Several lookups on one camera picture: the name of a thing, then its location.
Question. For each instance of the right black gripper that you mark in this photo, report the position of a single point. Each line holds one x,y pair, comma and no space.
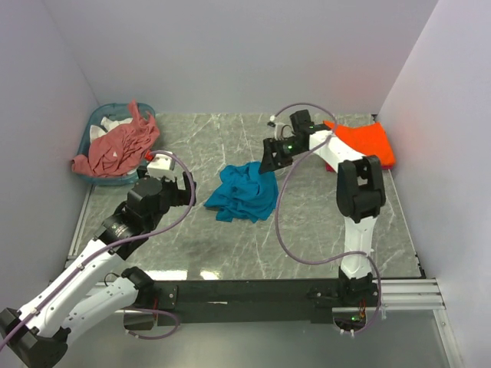
269,163

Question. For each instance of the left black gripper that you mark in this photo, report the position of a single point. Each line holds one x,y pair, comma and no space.
181,197

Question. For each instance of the teal blue t shirt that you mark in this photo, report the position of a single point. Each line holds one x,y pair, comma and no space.
244,193

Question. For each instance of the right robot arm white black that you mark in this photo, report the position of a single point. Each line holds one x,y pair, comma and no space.
360,193

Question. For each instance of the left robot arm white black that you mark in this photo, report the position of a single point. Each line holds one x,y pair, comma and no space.
40,332

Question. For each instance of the salmon pink t shirt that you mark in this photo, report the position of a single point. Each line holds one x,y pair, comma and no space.
119,147

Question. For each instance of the white garment in basket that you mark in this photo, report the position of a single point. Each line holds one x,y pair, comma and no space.
106,125

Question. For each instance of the folded orange t shirt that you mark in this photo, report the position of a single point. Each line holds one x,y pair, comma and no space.
370,140

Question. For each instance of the black base beam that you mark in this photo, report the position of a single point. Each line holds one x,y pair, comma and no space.
222,301

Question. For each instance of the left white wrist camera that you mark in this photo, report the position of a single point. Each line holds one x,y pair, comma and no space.
160,166

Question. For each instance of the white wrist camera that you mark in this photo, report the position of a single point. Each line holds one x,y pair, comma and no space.
281,130
160,166

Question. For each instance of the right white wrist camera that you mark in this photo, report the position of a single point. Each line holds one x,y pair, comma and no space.
281,130

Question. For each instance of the aluminium frame rail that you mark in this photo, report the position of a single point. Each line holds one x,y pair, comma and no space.
411,294

